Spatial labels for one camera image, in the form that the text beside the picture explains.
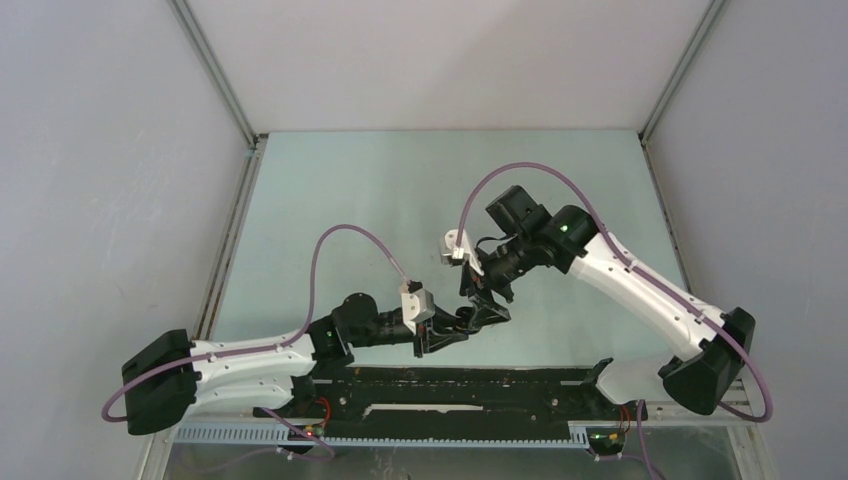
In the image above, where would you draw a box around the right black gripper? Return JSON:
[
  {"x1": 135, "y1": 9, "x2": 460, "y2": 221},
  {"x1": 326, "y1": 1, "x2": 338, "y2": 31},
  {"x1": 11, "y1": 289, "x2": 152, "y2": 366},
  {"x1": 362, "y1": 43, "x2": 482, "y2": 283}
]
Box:
[{"x1": 460, "y1": 232, "x2": 537, "y2": 330}]

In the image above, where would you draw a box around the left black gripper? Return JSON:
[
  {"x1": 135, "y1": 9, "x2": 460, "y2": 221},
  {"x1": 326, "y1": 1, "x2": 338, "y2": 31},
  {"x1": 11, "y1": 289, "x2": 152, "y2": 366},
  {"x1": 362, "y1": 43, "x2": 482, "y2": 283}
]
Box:
[{"x1": 349, "y1": 302, "x2": 467, "y2": 358}]

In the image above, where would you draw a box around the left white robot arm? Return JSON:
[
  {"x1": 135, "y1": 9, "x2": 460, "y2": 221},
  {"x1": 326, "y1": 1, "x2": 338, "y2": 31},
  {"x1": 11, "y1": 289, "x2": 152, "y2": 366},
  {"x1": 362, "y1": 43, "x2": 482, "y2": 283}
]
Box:
[{"x1": 121, "y1": 293, "x2": 472, "y2": 436}]

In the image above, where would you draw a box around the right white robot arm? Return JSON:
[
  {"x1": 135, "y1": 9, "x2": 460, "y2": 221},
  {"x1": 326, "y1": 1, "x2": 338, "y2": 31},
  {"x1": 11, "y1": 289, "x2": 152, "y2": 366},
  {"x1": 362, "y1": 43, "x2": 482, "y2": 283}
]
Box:
[{"x1": 442, "y1": 186, "x2": 755, "y2": 418}]

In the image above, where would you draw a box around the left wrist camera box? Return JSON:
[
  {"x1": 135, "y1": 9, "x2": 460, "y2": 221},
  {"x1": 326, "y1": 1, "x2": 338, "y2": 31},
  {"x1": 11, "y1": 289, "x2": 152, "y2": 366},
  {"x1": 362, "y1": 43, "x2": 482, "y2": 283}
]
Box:
[{"x1": 399, "y1": 280, "x2": 436, "y2": 334}]

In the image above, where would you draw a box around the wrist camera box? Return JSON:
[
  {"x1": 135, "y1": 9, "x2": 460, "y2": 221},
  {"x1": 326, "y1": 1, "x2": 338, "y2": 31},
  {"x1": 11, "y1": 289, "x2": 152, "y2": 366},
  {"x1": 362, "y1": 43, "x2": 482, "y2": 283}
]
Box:
[
  {"x1": 439, "y1": 229, "x2": 484, "y2": 275},
  {"x1": 399, "y1": 280, "x2": 436, "y2": 334}
]

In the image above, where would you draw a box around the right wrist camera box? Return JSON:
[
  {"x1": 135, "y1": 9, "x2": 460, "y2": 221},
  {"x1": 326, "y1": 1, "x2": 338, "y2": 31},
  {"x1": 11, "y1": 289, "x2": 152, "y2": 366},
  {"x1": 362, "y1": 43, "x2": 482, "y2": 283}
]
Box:
[{"x1": 439, "y1": 229, "x2": 484, "y2": 275}]

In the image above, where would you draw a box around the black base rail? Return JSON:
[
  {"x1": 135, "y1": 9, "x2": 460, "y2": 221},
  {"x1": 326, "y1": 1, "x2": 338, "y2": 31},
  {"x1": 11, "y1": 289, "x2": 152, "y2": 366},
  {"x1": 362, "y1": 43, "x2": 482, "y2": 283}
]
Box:
[{"x1": 276, "y1": 366, "x2": 648, "y2": 443}]

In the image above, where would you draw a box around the grey slotted cable duct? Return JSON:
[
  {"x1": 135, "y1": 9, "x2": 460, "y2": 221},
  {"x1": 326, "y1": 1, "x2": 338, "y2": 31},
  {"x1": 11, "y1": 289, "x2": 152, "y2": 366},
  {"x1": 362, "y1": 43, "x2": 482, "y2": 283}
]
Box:
[{"x1": 175, "y1": 422, "x2": 591, "y2": 450}]

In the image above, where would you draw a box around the right aluminium frame post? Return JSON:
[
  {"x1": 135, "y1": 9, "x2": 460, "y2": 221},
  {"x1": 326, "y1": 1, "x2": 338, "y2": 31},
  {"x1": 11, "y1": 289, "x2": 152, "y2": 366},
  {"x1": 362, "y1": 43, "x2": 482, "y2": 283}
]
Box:
[{"x1": 638, "y1": 0, "x2": 732, "y2": 293}]

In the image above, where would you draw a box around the aluminium frame post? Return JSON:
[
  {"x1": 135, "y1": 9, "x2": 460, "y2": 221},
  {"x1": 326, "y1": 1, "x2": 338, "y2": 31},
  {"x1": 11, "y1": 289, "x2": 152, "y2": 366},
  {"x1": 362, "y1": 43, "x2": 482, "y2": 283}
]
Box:
[
  {"x1": 638, "y1": 0, "x2": 732, "y2": 293},
  {"x1": 168, "y1": 0, "x2": 267, "y2": 340}
]

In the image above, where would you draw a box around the left aluminium frame post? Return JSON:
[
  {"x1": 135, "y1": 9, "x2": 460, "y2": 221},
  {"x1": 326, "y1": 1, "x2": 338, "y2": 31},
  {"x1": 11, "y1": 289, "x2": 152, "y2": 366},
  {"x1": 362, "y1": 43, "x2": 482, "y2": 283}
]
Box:
[{"x1": 168, "y1": 0, "x2": 267, "y2": 340}]

